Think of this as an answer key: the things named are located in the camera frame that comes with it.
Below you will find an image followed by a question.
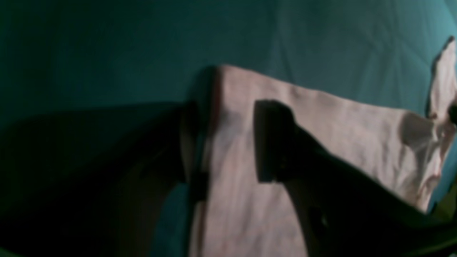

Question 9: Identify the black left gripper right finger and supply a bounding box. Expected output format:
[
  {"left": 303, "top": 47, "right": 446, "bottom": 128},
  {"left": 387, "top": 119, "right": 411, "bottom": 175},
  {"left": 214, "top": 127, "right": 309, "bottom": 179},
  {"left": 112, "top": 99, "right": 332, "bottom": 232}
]
[{"left": 253, "top": 100, "right": 457, "bottom": 257}]

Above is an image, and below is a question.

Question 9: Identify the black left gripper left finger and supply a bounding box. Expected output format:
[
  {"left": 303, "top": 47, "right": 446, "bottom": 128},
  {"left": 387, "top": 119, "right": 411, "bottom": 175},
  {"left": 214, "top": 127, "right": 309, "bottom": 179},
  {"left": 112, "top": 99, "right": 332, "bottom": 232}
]
[{"left": 1, "top": 101, "right": 200, "bottom": 257}]

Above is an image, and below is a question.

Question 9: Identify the pink T-shirt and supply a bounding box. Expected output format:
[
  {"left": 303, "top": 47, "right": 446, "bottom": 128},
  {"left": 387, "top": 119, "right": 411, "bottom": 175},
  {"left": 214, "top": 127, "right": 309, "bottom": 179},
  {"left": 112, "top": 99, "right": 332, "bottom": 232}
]
[{"left": 188, "top": 37, "right": 456, "bottom": 257}]

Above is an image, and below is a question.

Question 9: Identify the teal table cloth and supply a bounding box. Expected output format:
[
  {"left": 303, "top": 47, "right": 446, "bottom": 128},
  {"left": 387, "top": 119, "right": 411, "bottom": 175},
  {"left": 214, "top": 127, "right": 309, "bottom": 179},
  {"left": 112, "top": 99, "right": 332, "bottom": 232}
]
[{"left": 1, "top": 0, "right": 456, "bottom": 257}]

